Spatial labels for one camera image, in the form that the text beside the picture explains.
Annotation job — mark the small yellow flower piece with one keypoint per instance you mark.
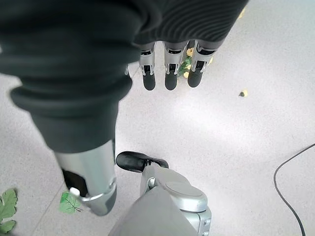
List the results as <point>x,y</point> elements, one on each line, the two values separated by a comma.
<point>243,93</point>

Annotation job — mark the silver robot leg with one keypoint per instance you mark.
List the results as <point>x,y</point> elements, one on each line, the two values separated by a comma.
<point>169,204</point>

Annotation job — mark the dark robot foot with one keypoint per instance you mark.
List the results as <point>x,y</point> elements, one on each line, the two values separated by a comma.
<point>134,161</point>

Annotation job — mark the green artificial leaf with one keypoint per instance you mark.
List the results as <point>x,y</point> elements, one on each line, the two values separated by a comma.
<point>69,202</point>
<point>8,209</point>

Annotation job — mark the yellow green flower sprig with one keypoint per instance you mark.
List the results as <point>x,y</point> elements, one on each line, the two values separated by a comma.
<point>185,66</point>

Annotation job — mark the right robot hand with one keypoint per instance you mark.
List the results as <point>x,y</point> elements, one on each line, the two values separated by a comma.
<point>73,61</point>

